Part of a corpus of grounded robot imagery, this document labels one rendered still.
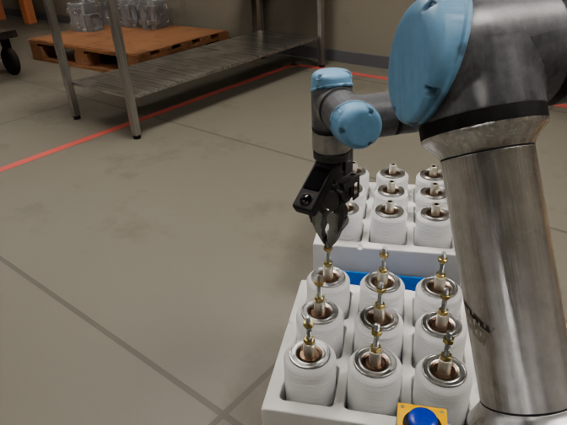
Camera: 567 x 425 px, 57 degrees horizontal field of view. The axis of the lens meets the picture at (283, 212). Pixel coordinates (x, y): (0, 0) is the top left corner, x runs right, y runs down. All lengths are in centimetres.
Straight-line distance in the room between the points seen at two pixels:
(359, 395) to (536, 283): 54
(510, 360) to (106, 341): 115
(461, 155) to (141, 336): 112
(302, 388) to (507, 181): 61
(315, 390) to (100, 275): 94
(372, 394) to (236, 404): 39
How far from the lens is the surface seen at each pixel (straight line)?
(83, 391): 139
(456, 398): 98
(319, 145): 100
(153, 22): 473
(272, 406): 101
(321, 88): 96
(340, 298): 116
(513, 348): 52
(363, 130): 86
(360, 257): 142
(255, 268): 164
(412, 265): 143
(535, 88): 52
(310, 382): 98
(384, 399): 99
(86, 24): 494
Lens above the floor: 95
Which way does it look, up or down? 30 degrees down
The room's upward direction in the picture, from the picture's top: 3 degrees counter-clockwise
